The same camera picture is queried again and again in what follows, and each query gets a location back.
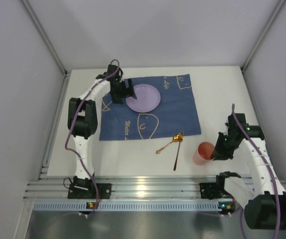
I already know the purple plastic plate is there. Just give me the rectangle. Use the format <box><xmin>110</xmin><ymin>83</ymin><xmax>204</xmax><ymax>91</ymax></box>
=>
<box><xmin>126</xmin><ymin>84</ymin><xmax>161</xmax><ymax>113</ymax></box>

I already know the aluminium frame post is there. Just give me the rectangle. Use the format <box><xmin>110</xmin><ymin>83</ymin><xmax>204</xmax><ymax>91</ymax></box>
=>
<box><xmin>241</xmin><ymin>0</ymin><xmax>286</xmax><ymax>73</ymax></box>
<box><xmin>18</xmin><ymin>0</ymin><xmax>69</xmax><ymax>77</ymax></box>

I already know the perforated cable duct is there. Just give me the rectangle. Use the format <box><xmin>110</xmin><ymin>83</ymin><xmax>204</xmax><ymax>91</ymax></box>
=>
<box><xmin>33</xmin><ymin>200</ymin><xmax>235</xmax><ymax>212</ymax></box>

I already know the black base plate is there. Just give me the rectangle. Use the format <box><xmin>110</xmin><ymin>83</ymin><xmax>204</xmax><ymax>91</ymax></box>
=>
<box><xmin>68</xmin><ymin>183</ymin><xmax>112</xmax><ymax>199</ymax></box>
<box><xmin>199</xmin><ymin>183</ymin><xmax>232</xmax><ymax>200</ymax></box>

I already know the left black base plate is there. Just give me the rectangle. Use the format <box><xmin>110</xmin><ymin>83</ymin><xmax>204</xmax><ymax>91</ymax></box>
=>
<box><xmin>68</xmin><ymin>183</ymin><xmax>112</xmax><ymax>199</ymax></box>

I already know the right aluminium frame post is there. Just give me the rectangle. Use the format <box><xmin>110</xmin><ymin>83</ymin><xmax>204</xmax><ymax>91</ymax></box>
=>
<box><xmin>241</xmin><ymin>0</ymin><xmax>286</xmax><ymax>73</ymax></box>

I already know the blue cloth placemat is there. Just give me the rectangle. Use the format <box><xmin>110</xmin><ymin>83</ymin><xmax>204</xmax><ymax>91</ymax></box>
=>
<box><xmin>99</xmin><ymin>74</ymin><xmax>201</xmax><ymax>141</ymax></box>

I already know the left aluminium frame post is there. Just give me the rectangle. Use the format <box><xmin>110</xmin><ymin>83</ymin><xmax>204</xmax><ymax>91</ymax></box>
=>
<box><xmin>18</xmin><ymin>0</ymin><xmax>69</xmax><ymax>77</ymax></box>

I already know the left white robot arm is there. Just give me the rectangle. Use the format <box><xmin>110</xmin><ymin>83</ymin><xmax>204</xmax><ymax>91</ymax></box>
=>
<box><xmin>65</xmin><ymin>59</ymin><xmax>137</xmax><ymax>193</ymax></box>

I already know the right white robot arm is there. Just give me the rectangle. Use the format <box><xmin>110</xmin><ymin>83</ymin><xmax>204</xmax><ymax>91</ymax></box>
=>
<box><xmin>210</xmin><ymin>113</ymin><xmax>286</xmax><ymax>233</ymax></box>

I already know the copper fork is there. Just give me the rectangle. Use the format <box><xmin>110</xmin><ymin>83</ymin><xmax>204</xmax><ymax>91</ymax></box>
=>
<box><xmin>173</xmin><ymin>131</ymin><xmax>185</xmax><ymax>171</ymax></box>

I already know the gold spoon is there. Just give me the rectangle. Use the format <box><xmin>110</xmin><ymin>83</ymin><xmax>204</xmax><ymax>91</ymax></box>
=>
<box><xmin>155</xmin><ymin>131</ymin><xmax>184</xmax><ymax>154</ymax></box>

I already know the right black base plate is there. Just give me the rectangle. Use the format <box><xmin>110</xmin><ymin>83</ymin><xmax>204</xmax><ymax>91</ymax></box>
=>
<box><xmin>199</xmin><ymin>183</ymin><xmax>232</xmax><ymax>200</ymax></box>

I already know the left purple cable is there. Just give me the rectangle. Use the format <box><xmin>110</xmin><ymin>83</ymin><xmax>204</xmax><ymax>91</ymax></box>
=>
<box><xmin>65</xmin><ymin>59</ymin><xmax>121</xmax><ymax>218</ymax></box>

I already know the orange plastic cup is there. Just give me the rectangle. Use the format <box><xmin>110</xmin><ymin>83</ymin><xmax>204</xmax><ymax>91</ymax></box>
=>
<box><xmin>192</xmin><ymin>142</ymin><xmax>214</xmax><ymax>165</ymax></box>

